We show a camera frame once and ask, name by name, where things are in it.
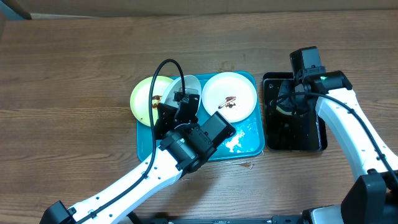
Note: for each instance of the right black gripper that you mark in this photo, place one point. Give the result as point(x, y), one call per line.
point(285, 102)

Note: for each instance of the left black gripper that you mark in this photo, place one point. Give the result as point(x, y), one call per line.
point(166, 114)

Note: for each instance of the yellow green sponge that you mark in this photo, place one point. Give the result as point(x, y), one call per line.
point(286, 110)

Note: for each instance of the yellow plate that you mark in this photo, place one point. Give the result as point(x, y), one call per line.
point(139, 100)

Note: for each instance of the white front plate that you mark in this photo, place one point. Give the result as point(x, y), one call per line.
point(192, 85)

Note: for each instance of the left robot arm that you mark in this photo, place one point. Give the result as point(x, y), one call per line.
point(184, 147)

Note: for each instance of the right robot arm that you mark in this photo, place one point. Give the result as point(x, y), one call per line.
point(373, 197)

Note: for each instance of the black water tray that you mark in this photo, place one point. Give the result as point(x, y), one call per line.
point(306, 133)

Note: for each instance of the white plate with sauce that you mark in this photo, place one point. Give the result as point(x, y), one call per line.
point(231, 94)

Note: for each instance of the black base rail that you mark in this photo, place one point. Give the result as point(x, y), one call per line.
point(132, 218)

